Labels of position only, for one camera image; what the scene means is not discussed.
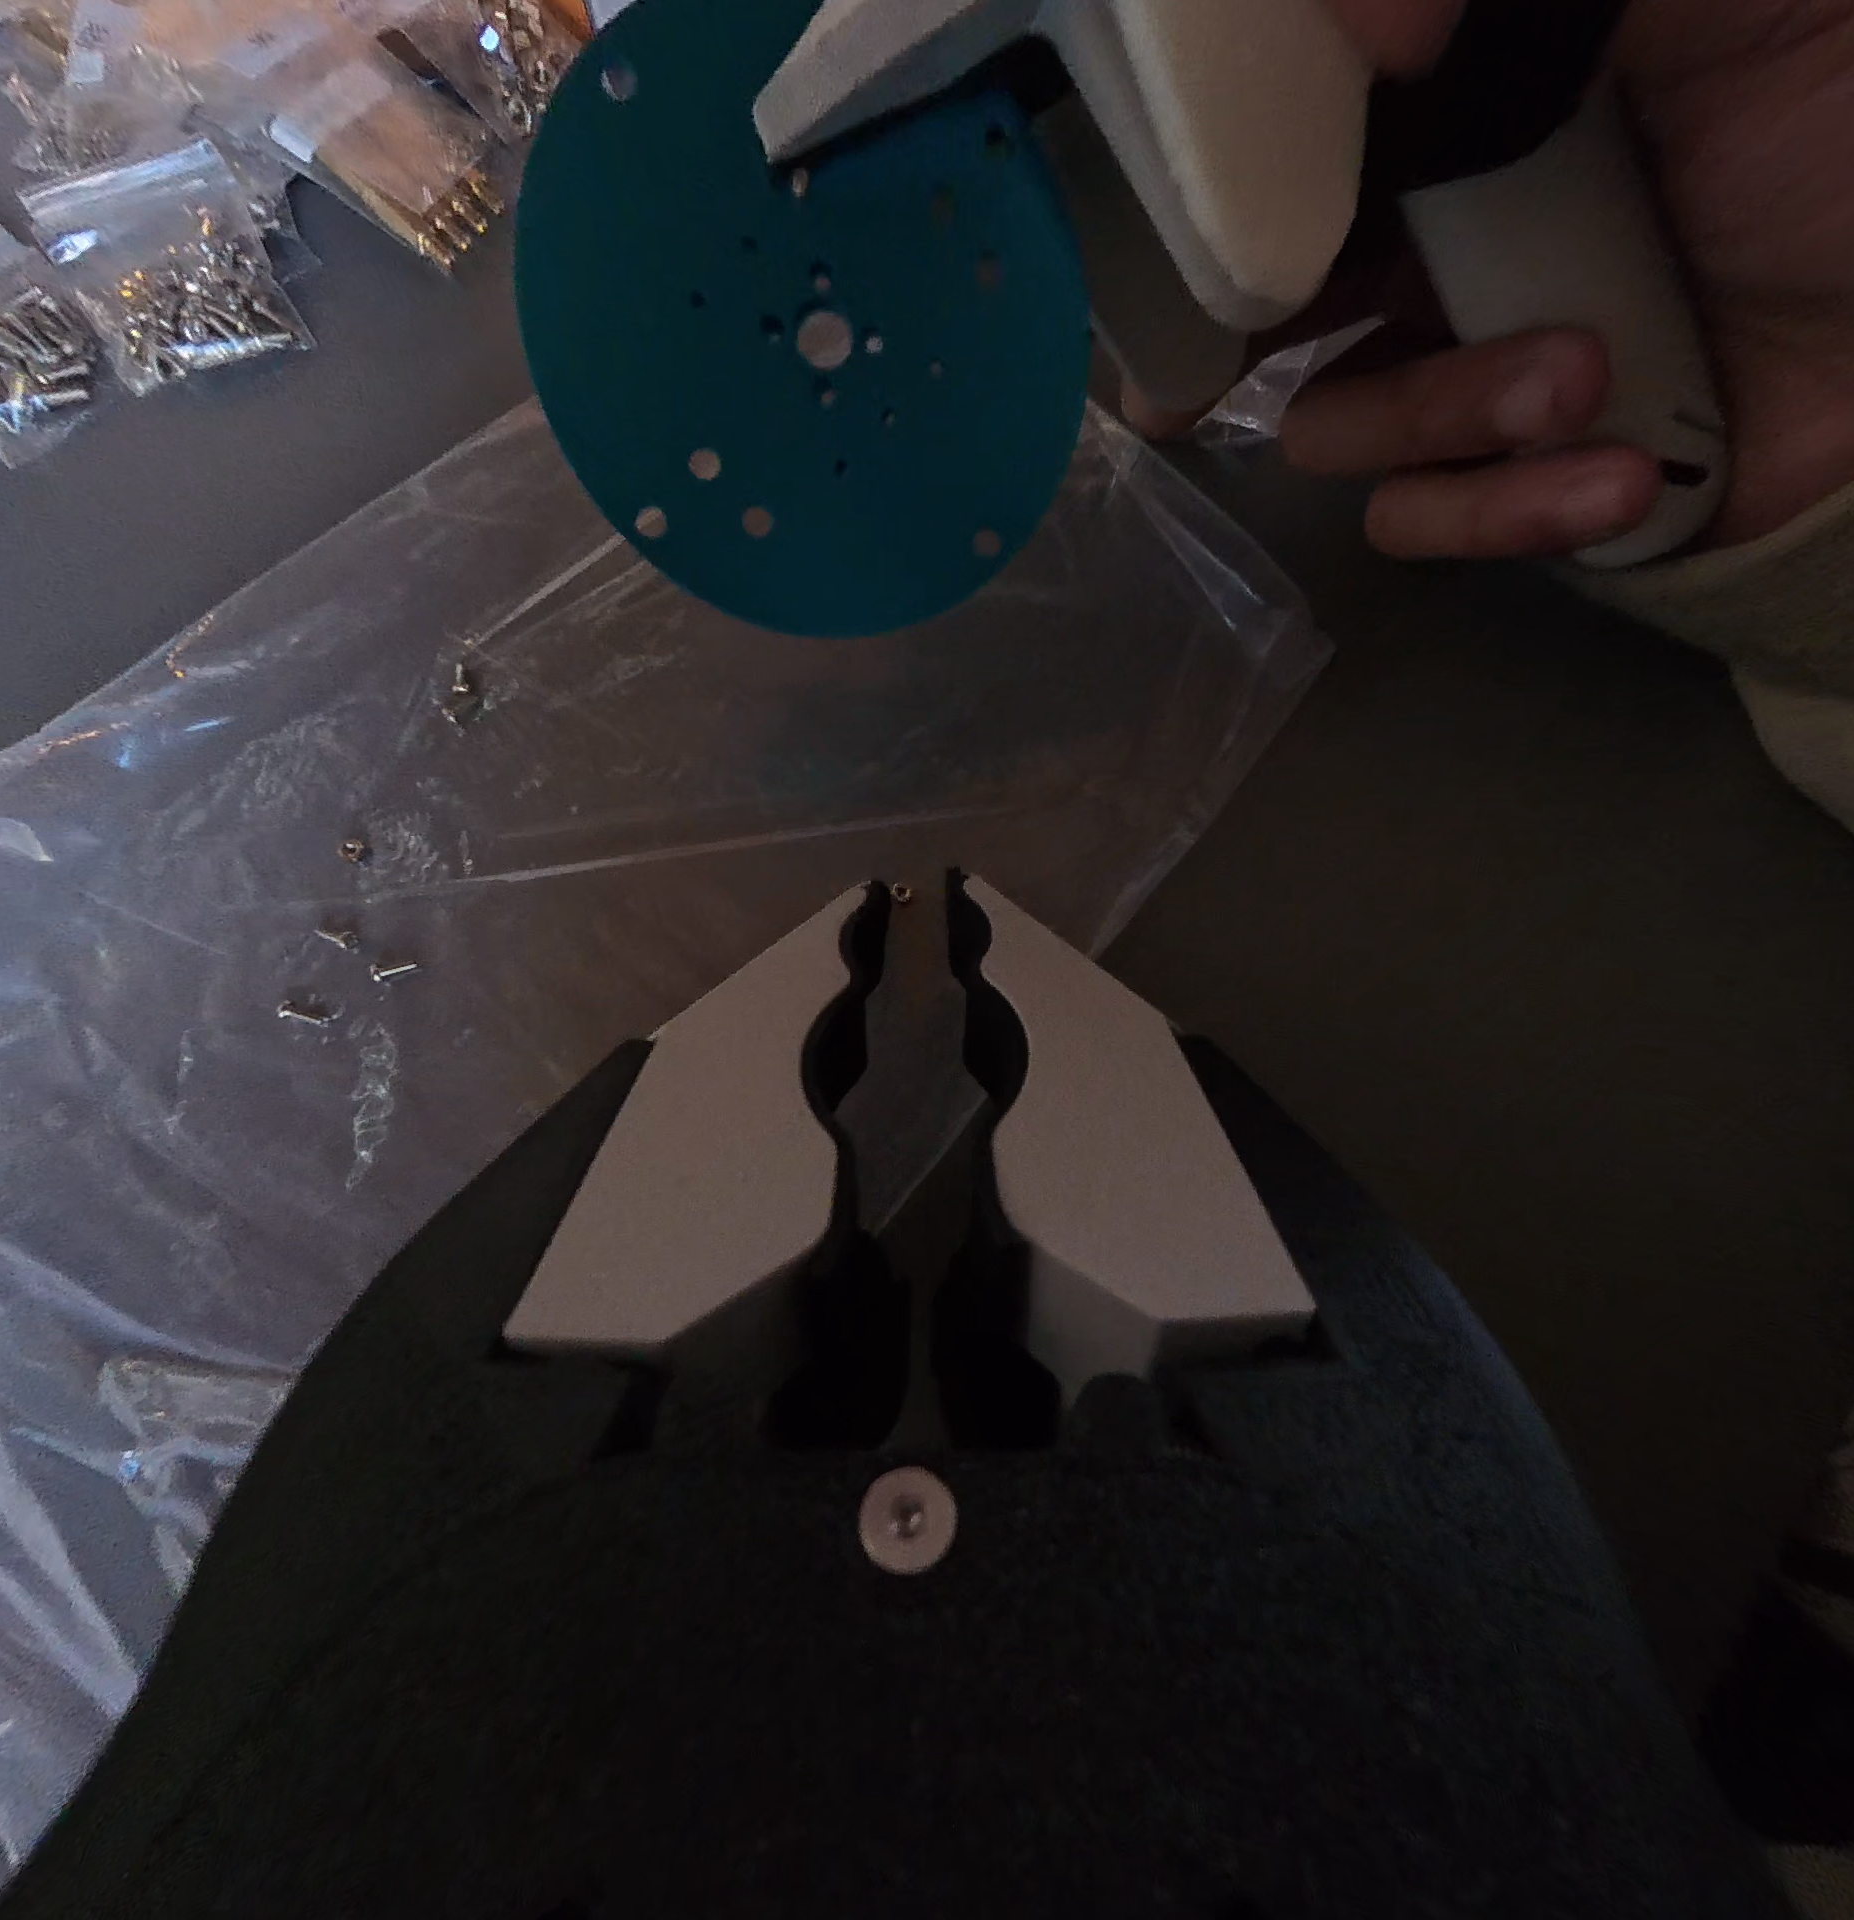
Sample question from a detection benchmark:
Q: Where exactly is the person's right hand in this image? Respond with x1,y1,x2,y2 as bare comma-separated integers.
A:
1278,0,1854,570

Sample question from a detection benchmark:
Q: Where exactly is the clear plastic bag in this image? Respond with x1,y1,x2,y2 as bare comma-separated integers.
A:
0,398,1339,1869

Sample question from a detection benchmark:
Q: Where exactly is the pile of small hardware bags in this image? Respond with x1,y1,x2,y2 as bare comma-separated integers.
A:
0,0,599,468

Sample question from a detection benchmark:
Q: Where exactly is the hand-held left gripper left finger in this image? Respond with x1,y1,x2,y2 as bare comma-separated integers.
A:
500,876,892,1354

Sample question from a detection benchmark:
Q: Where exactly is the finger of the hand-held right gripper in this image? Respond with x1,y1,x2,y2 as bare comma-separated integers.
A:
751,0,1048,169

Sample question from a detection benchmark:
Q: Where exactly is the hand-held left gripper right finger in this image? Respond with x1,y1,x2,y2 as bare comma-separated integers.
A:
944,868,1320,1396

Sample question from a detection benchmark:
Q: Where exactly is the blue round metal plate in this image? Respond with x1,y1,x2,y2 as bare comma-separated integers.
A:
514,0,1096,640

